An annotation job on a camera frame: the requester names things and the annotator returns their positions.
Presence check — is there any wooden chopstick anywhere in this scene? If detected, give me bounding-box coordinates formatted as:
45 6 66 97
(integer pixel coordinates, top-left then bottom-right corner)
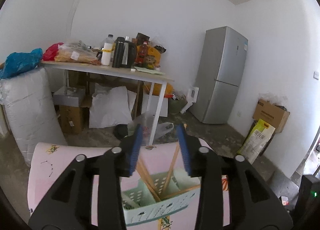
162 184 201 200
162 142 180 194
137 158 160 198
136 164 161 202

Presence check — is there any small dark metal spoon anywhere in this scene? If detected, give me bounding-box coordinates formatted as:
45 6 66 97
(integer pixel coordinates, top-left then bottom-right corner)
121 193 140 209

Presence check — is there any pink balloon pattern tablecloth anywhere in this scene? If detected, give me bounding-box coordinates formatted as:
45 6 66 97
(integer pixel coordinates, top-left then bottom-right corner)
26 138 231 230

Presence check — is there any yellow green rice bag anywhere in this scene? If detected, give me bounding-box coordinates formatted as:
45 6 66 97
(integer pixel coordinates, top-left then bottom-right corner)
238 119 275 164

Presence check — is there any mint green utensil holder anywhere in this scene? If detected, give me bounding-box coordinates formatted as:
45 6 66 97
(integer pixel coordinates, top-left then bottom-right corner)
121 169 201 226

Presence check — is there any large wrapped white bundle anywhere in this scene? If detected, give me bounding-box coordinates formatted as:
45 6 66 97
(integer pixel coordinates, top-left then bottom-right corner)
1 67 67 165

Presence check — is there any white sack under table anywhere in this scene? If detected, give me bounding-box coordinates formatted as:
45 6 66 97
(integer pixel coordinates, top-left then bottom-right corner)
89 84 137 129

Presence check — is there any white handheld device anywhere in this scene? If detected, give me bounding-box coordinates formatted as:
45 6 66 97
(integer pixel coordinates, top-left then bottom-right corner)
180 87 199 114

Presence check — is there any yellow plastic bag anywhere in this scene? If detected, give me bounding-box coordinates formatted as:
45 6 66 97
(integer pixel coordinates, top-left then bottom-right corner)
143 82 174 98

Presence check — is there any white side table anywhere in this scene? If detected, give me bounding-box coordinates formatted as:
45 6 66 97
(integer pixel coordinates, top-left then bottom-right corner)
40 61 174 146

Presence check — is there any blue plastic bag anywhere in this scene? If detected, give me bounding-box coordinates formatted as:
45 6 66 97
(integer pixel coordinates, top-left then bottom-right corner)
1 48 43 79

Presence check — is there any black thermos flask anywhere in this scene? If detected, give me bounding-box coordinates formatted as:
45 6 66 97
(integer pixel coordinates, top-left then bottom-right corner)
112 37 125 68

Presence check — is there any red plastic bag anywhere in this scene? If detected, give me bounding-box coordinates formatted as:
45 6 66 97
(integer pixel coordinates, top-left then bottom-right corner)
42 42 63 61

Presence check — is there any clear bag of noodles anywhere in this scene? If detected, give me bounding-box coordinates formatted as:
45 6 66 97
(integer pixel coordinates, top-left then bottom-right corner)
54 41 101 65

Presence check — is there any silver refrigerator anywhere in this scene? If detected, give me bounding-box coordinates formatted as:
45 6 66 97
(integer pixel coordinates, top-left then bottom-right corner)
190 26 248 124

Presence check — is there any black electric kettle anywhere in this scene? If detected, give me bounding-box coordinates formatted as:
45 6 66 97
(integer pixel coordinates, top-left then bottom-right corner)
120 41 137 68

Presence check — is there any white plastic bottle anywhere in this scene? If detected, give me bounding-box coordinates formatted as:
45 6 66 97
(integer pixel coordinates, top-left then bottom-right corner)
101 34 114 66

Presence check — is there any red oil bottle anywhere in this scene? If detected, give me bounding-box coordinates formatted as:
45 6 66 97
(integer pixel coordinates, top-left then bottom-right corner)
136 41 149 67

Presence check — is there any cardboard box by wall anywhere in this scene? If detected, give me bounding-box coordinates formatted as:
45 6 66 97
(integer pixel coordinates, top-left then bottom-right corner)
253 99 290 133

